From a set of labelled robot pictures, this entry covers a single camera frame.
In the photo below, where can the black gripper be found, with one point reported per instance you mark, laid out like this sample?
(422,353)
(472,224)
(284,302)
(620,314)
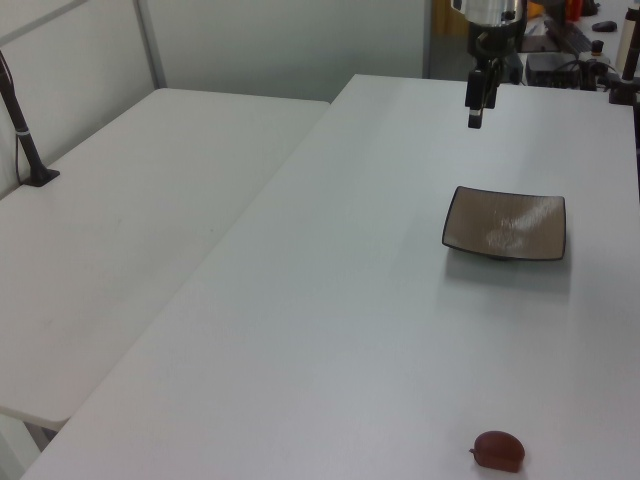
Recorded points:
(495,39)

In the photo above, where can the small round reddish-brown food item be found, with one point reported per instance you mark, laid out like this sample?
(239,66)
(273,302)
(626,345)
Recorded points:
(497,450)

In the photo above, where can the square brown ceramic plate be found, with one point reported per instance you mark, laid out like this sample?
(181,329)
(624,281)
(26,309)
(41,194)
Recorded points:
(505,225)

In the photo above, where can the black electronics box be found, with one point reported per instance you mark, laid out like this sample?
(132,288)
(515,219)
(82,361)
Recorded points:
(552,67)

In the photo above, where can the red bottle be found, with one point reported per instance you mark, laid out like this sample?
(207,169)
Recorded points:
(575,9)

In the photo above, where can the black computer mouse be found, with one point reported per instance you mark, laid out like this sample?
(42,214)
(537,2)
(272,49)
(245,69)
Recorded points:
(604,26)

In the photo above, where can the black table clamp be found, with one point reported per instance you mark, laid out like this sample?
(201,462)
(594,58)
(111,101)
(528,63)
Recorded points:
(624,90)

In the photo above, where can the black pole stand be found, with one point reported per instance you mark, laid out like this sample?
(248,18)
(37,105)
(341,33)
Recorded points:
(25,140)

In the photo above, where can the white table leg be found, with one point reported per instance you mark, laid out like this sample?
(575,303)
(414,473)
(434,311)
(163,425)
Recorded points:
(20,450)

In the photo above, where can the white and black cylinder post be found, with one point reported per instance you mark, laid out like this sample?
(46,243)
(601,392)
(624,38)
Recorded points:
(629,45)

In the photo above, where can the grey partition frame post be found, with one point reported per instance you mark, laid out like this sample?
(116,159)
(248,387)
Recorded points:
(150,45)

